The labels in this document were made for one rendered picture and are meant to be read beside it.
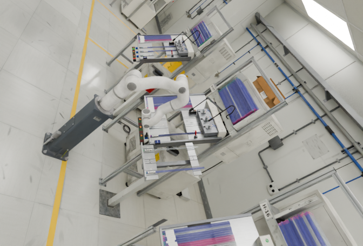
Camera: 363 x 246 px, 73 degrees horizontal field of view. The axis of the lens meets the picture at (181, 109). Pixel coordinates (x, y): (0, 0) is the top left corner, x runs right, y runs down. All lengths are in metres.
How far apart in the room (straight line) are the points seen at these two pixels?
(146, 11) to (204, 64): 3.35
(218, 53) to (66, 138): 2.27
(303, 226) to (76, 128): 1.87
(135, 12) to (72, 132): 4.70
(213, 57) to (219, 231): 2.38
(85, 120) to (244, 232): 1.52
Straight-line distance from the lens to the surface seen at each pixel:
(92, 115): 2.19
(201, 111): 2.63
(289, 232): 1.97
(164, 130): 2.47
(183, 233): 1.96
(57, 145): 2.51
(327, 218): 2.12
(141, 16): 6.70
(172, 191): 3.17
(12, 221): 2.22
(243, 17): 5.53
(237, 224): 2.08
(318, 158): 3.68
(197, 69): 3.67
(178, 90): 1.93
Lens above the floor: 1.91
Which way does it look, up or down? 20 degrees down
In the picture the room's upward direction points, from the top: 54 degrees clockwise
